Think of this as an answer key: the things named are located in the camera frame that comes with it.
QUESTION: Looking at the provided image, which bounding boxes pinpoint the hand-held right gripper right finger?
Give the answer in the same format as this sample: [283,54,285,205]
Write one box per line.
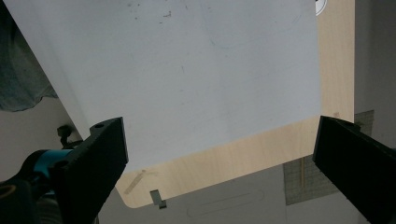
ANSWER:
[312,115,396,224]

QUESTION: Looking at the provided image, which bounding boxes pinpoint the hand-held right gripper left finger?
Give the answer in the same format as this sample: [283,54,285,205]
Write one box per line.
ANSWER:
[50,117,129,224]

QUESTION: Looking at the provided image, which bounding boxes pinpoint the black stand knob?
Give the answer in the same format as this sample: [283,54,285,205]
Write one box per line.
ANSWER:
[56,124,84,149]

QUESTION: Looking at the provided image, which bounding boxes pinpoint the blue-grey cloth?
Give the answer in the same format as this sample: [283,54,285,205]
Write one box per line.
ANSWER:
[0,0,59,113]

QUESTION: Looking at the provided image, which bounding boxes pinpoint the white table mat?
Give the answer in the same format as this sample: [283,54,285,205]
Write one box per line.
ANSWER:
[3,0,322,174]

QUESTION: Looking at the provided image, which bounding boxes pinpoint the white round object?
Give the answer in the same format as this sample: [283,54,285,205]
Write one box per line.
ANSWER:
[315,0,328,17]

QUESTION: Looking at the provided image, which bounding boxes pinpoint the small grey metal bracket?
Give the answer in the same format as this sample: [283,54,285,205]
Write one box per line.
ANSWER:
[149,189,168,210]

